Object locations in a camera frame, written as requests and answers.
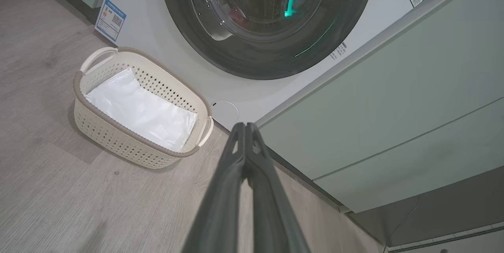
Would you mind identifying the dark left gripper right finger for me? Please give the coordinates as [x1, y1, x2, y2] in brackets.
[245, 122, 311, 253]

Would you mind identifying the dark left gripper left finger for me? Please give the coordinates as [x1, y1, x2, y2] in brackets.
[181, 122, 247, 253]

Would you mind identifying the washing machine door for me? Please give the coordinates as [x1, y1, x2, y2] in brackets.
[157, 0, 377, 80]

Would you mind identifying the white front-load washing machine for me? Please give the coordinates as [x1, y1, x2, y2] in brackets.
[94, 0, 469, 132]

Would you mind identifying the round white filter cover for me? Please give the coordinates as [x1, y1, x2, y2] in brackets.
[210, 100, 239, 126]

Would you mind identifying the white sheet in basket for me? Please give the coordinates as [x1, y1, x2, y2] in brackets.
[84, 67, 199, 153]

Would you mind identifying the beige perforated laundry basket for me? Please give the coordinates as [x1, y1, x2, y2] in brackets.
[73, 47, 214, 169]

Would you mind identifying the blue energy label sticker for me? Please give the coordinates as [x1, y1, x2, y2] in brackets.
[94, 0, 127, 43]

